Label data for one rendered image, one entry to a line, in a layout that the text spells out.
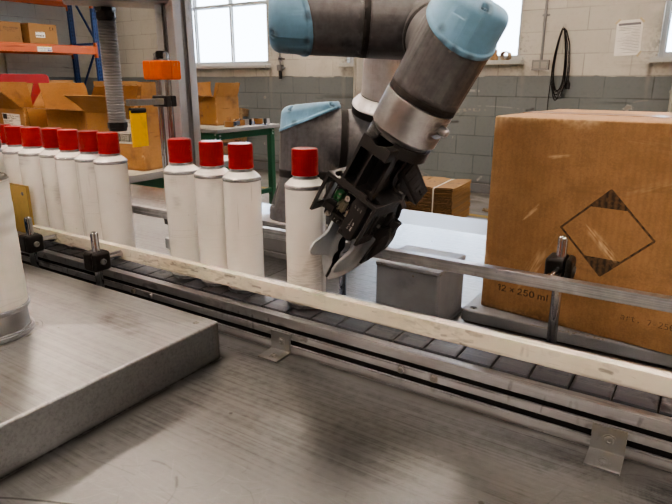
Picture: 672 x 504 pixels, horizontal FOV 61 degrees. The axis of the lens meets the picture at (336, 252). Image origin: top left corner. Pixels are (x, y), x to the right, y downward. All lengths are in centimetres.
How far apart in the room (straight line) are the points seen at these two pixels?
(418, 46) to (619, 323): 43
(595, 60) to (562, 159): 525
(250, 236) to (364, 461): 36
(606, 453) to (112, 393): 49
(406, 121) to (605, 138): 27
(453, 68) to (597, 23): 548
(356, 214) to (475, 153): 574
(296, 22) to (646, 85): 540
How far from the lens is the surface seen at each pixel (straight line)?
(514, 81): 619
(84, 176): 103
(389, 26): 66
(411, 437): 59
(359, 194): 61
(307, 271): 73
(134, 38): 961
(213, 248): 82
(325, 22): 65
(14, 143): 121
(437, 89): 58
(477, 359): 64
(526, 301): 83
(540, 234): 80
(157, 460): 58
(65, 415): 62
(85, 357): 68
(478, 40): 58
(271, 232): 82
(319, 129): 110
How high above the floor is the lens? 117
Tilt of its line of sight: 17 degrees down
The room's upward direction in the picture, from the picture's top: straight up
